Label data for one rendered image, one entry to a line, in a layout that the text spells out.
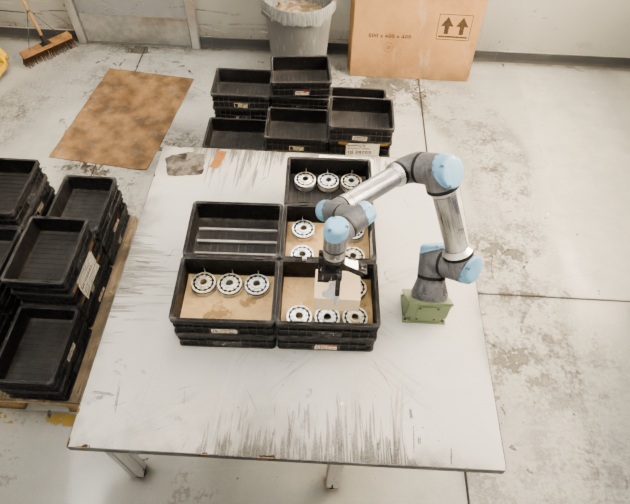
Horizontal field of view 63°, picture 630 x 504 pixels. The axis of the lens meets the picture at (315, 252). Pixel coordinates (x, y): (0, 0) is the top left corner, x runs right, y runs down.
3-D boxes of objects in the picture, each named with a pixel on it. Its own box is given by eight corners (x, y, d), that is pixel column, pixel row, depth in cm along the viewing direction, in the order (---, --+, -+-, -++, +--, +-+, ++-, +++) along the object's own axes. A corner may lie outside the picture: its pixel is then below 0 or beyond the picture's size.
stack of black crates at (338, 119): (383, 151, 363) (393, 98, 327) (385, 182, 346) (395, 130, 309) (327, 148, 364) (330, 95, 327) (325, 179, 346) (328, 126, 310)
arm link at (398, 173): (406, 145, 194) (309, 199, 172) (429, 146, 186) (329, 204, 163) (412, 173, 200) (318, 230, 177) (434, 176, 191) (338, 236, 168)
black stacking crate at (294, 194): (367, 177, 255) (370, 160, 246) (370, 223, 238) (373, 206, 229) (288, 174, 255) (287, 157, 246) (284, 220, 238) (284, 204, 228)
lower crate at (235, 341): (280, 288, 229) (280, 273, 219) (276, 350, 211) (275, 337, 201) (190, 285, 228) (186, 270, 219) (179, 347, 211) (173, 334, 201)
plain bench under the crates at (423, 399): (429, 239, 336) (456, 160, 280) (458, 508, 242) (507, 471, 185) (185, 226, 337) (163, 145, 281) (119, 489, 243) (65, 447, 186)
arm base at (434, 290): (441, 291, 223) (444, 269, 220) (452, 303, 208) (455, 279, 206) (407, 290, 222) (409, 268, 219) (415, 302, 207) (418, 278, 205)
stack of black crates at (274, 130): (327, 148, 364) (329, 109, 336) (325, 179, 346) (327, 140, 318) (270, 145, 364) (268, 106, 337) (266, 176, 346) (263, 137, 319)
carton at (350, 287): (358, 283, 190) (360, 271, 184) (358, 311, 183) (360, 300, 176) (315, 280, 190) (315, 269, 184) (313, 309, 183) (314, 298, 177)
